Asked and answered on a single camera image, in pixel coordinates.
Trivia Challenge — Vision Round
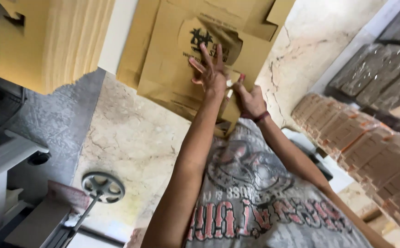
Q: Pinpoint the printed cardboard box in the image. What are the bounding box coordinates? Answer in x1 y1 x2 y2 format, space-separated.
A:
136 0 280 139

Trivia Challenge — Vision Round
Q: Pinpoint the stack of cardboard sheets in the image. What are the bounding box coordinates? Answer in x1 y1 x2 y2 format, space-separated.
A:
0 0 116 96

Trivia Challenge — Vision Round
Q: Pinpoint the dark red wristband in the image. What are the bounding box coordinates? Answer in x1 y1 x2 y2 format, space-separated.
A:
241 110 271 124

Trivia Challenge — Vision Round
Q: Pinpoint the black flat object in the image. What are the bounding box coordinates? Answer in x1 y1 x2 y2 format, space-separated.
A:
298 139 334 182

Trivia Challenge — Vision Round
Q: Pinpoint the white board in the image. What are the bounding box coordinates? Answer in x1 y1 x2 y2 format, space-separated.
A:
282 127 356 194

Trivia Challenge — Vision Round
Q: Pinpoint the heap of wrapped brown boxes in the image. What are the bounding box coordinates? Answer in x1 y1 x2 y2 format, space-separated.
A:
291 92 400 242

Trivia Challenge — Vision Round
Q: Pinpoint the plain flat cardboard sheet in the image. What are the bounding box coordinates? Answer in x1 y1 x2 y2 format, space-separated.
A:
116 0 161 91

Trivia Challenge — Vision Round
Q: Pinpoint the white grey machine frame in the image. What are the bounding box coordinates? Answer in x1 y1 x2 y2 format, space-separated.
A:
0 129 73 248

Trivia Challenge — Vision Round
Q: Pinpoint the person's right hand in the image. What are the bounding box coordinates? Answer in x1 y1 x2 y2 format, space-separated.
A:
232 74 269 120

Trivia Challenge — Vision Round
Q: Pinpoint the black round caster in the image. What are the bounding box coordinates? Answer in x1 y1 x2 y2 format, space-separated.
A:
27 151 52 166

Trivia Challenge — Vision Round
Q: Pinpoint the grey metal hand wheel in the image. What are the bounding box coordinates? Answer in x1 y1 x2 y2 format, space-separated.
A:
62 171 126 242

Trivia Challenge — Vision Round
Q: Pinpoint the person's left hand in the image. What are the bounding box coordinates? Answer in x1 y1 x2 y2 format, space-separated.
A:
188 43 229 97

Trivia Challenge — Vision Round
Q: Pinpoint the grey printed t-shirt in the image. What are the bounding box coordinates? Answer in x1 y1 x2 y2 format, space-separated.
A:
185 118 373 248

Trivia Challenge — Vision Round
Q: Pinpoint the heap of wrapped dark bundles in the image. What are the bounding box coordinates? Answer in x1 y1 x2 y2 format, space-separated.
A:
327 0 400 112

